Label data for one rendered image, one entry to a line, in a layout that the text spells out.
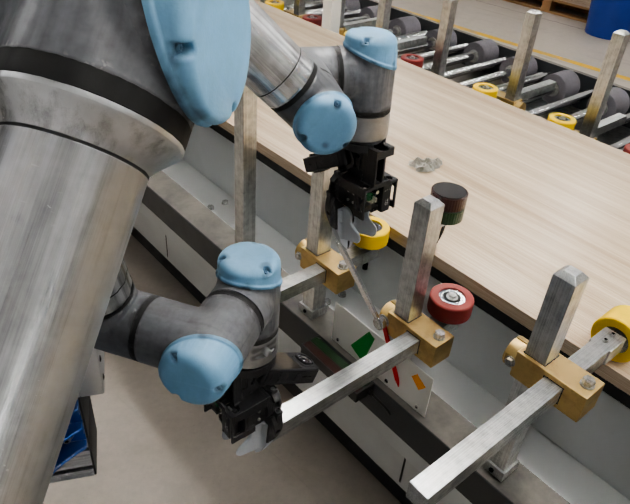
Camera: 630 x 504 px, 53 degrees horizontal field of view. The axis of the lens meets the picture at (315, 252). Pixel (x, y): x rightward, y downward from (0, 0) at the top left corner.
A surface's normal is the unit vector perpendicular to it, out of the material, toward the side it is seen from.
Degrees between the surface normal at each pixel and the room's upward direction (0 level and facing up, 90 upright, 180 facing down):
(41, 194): 49
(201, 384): 90
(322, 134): 90
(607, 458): 90
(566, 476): 0
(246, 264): 0
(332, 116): 90
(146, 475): 0
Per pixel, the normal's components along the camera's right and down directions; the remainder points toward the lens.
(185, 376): -0.31, 0.54
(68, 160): 0.29, -0.07
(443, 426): 0.07, -0.81
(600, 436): -0.76, 0.33
